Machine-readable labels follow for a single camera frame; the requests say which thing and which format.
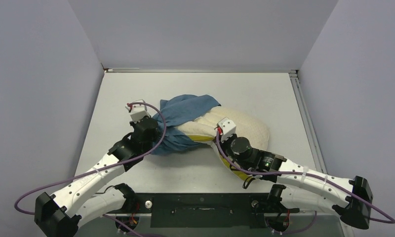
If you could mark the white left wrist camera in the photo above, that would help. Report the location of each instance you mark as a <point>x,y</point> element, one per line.
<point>137,110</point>

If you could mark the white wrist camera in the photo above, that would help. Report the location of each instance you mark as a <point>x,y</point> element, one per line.
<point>137,110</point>
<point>226,128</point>

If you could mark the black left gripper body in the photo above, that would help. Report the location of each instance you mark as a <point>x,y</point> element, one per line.
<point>148,148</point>

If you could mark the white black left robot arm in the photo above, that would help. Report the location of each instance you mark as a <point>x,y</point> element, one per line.
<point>63,212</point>

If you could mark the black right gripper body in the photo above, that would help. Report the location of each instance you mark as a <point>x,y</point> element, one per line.
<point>227,150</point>

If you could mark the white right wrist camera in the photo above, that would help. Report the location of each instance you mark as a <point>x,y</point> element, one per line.
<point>226,128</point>

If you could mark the aluminium frame rail right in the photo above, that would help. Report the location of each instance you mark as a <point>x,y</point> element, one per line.
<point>307,122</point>

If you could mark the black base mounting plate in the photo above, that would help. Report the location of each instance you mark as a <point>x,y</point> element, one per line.
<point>210,210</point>

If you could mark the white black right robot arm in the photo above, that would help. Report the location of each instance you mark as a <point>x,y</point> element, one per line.
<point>299,187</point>

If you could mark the blue pillowcase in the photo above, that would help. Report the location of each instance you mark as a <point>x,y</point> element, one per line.
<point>180,114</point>

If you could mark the yellow white pillow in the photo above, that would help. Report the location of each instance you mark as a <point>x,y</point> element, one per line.
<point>246,127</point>

